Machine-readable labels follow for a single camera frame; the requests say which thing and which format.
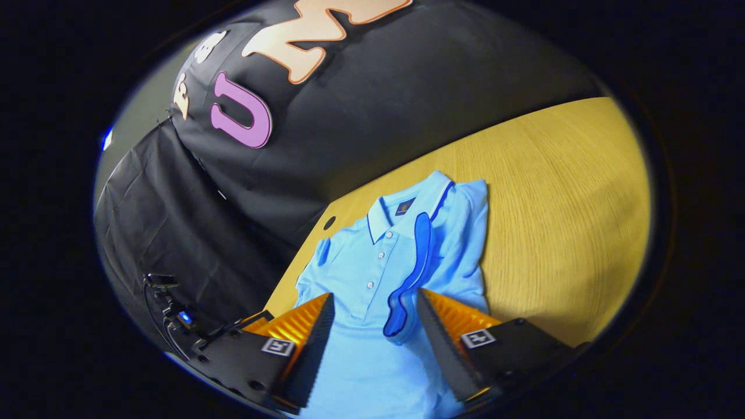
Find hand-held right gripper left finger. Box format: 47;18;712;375
195;293;336;416

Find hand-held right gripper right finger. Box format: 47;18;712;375
416;287;590;406

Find light blue polo T-shirt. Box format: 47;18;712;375
279;170;491;419

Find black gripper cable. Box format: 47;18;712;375
143;279;193;361

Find black backdrop cloth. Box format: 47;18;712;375
93;0;606;357

